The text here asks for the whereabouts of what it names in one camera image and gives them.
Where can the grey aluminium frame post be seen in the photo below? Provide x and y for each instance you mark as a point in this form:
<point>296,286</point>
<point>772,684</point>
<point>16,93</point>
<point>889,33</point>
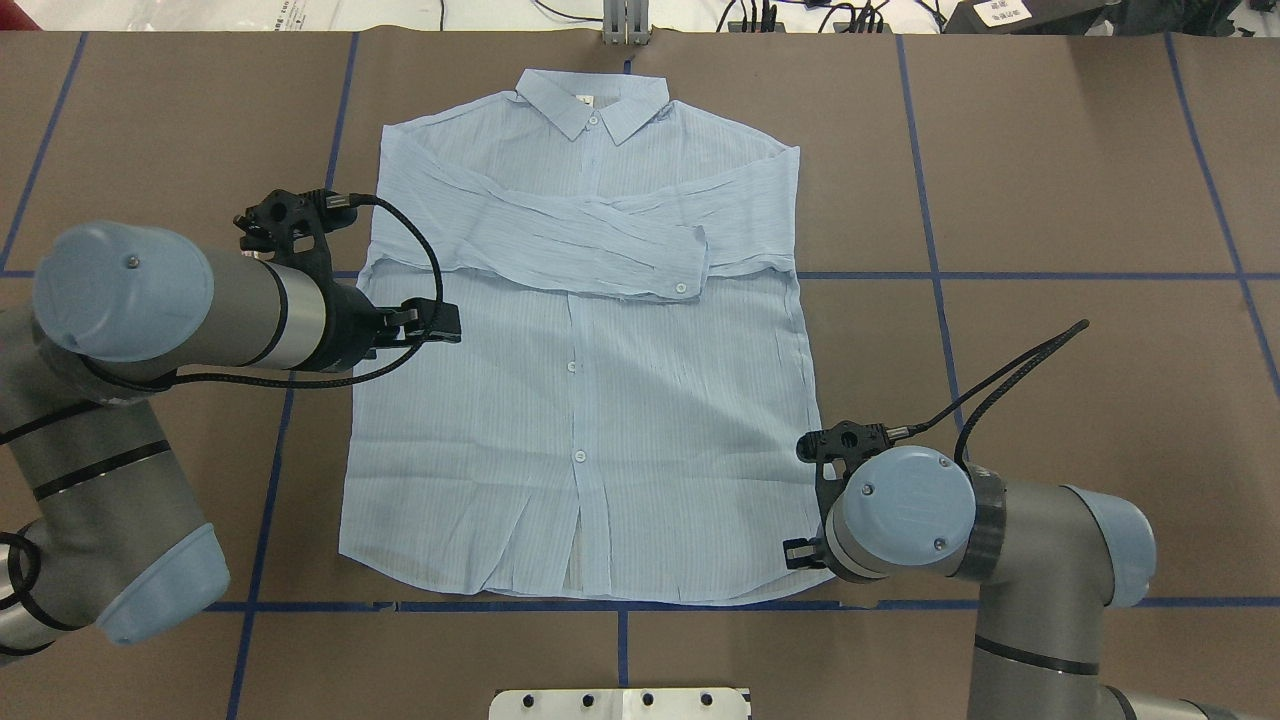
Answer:
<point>626,22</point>

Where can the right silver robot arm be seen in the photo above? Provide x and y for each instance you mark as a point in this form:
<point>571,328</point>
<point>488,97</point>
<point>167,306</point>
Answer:
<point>1048,562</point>

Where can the light blue button shirt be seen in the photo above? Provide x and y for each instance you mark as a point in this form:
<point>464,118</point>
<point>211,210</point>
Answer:
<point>619,419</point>

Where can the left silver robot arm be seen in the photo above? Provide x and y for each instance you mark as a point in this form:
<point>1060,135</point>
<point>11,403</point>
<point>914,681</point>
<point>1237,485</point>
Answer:
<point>117,311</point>

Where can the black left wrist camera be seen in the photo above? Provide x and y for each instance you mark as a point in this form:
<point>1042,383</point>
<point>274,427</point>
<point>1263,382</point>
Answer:
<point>292,227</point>

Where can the black label box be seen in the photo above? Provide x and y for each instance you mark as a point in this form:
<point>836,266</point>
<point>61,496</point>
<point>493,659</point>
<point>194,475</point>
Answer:
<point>1051,18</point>

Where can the white camera column base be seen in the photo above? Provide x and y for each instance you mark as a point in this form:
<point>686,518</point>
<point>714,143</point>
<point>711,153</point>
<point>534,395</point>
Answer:
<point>623,703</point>

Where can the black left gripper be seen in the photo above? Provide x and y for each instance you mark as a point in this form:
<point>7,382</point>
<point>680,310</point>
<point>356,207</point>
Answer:
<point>349,326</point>

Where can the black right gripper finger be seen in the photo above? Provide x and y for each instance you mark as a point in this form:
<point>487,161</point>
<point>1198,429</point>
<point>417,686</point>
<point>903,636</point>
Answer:
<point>805,554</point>

